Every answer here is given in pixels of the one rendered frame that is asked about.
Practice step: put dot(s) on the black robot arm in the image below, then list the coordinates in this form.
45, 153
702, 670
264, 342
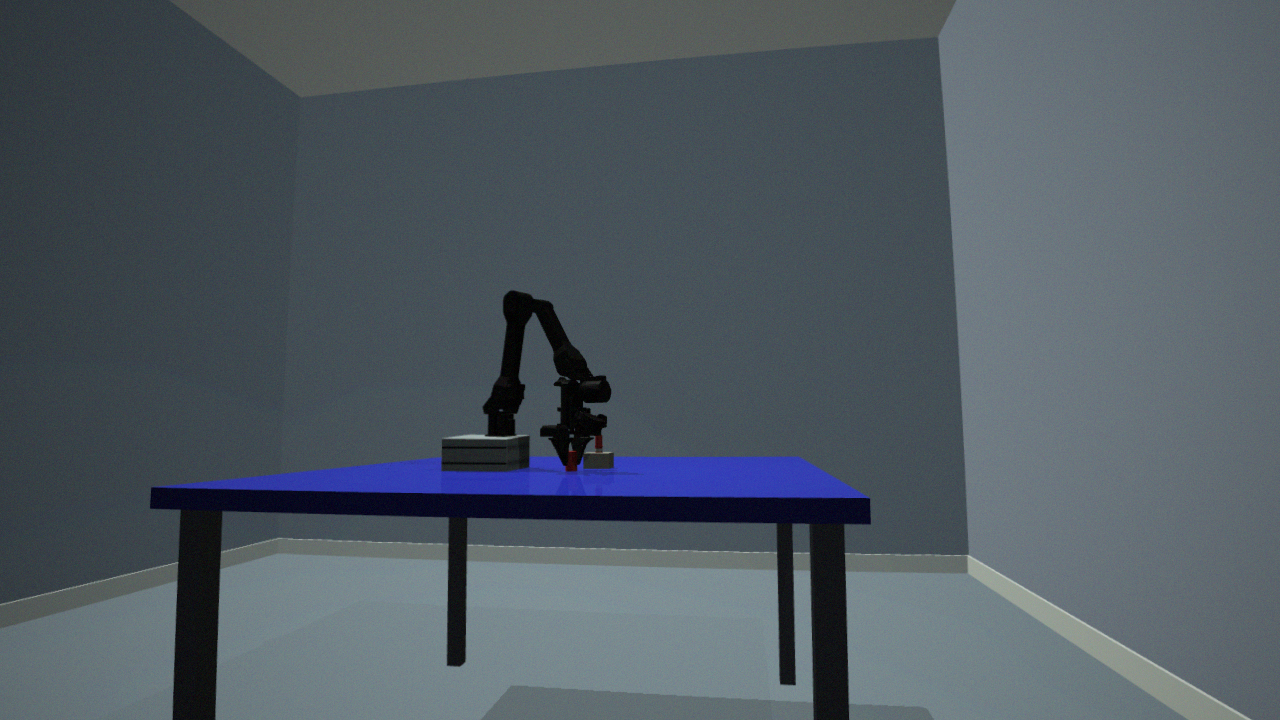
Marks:
507, 392

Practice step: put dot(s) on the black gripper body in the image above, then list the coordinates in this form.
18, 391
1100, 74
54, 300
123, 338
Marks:
568, 411

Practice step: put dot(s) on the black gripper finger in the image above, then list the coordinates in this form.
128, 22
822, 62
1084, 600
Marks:
561, 446
579, 445

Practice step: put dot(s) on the cream rectangular block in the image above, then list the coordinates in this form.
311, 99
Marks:
592, 460

